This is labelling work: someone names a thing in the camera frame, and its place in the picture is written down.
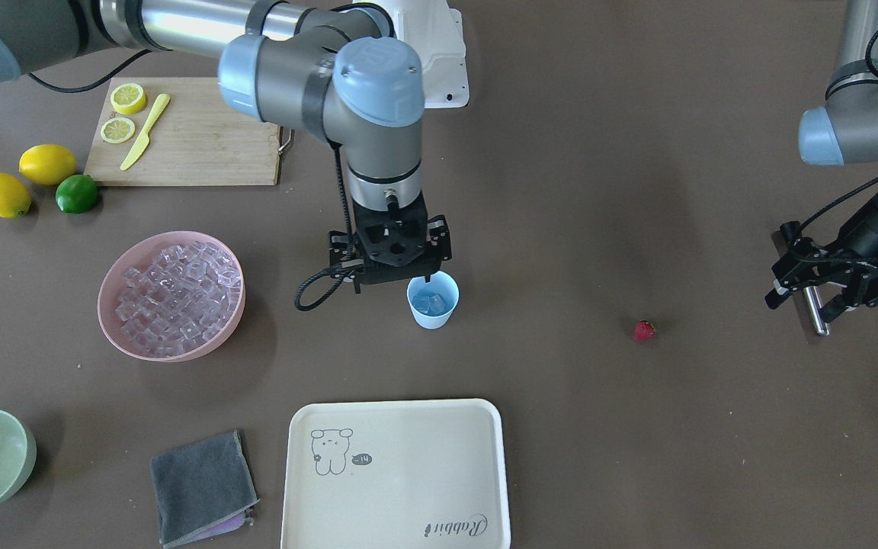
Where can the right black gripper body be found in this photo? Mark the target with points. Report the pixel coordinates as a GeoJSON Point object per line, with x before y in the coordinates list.
{"type": "Point", "coordinates": [440, 235]}

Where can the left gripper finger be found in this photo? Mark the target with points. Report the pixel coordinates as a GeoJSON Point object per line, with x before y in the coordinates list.
{"type": "Point", "coordinates": [776, 296]}
{"type": "Point", "coordinates": [834, 308]}

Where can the steel muddler black tip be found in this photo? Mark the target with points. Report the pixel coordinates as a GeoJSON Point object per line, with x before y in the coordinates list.
{"type": "Point", "coordinates": [814, 307]}

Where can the clear ice cube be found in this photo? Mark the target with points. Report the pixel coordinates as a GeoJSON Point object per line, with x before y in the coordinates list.
{"type": "Point", "coordinates": [430, 304]}

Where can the light blue plastic cup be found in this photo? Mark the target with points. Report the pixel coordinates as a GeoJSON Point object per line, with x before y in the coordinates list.
{"type": "Point", "coordinates": [439, 282]}

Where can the red strawberry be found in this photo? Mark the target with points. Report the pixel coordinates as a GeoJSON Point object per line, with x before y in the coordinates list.
{"type": "Point", "coordinates": [643, 330]}

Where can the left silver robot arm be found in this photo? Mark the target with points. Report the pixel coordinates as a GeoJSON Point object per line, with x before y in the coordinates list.
{"type": "Point", "coordinates": [842, 131]}

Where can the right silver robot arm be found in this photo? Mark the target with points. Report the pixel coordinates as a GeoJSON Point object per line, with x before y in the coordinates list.
{"type": "Point", "coordinates": [341, 75]}

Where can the pink bowl of ice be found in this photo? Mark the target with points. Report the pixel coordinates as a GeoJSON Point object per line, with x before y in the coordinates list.
{"type": "Point", "coordinates": [173, 297]}

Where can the wooden cutting board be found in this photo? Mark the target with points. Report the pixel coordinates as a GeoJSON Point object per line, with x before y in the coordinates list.
{"type": "Point", "coordinates": [199, 140]}

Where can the cream rabbit tray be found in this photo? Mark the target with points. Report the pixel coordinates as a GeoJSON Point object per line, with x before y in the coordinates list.
{"type": "Point", "coordinates": [412, 474]}

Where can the yellow plastic knife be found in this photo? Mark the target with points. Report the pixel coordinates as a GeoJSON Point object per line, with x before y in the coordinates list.
{"type": "Point", "coordinates": [142, 141]}

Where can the lemon half slice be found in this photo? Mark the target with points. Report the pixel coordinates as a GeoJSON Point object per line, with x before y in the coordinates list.
{"type": "Point", "coordinates": [117, 130]}
{"type": "Point", "coordinates": [128, 98]}

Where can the grey folded cloth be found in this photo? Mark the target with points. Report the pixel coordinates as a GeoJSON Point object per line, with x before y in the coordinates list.
{"type": "Point", "coordinates": [202, 489]}

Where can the green lime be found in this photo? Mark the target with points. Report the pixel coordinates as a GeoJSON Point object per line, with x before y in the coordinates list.
{"type": "Point", "coordinates": [77, 194]}

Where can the yellow lemon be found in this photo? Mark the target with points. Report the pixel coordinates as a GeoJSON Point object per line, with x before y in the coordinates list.
{"type": "Point", "coordinates": [47, 164]}
{"type": "Point", "coordinates": [15, 199]}

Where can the white camera pillar base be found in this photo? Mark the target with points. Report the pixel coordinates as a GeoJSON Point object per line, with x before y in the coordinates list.
{"type": "Point", "coordinates": [435, 31]}

